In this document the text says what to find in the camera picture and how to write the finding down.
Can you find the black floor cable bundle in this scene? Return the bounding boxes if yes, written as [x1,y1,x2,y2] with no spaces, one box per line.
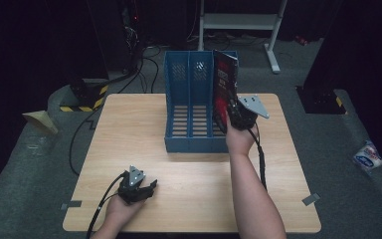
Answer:
[116,44,163,95]

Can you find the black stand base yellow stripes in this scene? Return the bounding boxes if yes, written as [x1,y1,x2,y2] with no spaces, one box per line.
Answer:
[59,77,110,114]
[295,86,349,116]

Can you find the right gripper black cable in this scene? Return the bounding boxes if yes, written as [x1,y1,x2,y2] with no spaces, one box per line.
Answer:
[246,119,269,192]

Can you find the white metal stand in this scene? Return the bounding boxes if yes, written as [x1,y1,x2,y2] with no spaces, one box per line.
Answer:
[196,0,288,75]

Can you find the beige cardboard wedge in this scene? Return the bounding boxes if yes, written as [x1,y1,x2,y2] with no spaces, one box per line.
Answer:
[21,110,60,135]

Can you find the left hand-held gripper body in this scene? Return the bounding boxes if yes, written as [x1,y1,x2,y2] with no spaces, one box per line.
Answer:
[116,164,147,205]

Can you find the person's left hand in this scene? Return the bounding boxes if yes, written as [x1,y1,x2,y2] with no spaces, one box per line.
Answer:
[103,196,146,231]

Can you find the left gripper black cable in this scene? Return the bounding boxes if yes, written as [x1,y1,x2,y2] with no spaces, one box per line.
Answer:
[85,170,127,239]

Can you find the grey tape strip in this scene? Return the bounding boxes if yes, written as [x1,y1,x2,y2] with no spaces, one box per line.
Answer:
[60,199,84,211]
[300,192,322,206]

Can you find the small red object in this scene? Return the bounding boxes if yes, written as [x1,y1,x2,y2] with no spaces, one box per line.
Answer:
[293,34,309,47]

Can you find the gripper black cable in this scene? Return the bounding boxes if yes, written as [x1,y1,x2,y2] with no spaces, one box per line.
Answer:
[246,119,269,192]
[85,170,127,239]

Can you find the blue plastic file rack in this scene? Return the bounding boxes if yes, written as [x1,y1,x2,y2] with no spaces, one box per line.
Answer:
[163,50,240,154]

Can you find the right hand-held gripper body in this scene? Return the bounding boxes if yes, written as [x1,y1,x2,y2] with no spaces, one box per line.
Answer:
[230,94,271,131]

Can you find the dark equipment tower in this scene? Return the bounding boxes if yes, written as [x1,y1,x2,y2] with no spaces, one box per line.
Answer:
[86,0,147,76]

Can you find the person's right hand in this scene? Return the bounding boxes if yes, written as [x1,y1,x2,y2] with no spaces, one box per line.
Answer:
[224,112,260,157]

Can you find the black book with red print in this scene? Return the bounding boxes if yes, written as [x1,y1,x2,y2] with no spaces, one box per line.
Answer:
[211,49,240,135]

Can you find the white tissue packet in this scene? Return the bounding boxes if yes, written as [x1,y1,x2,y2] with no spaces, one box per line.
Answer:
[352,139,382,172]

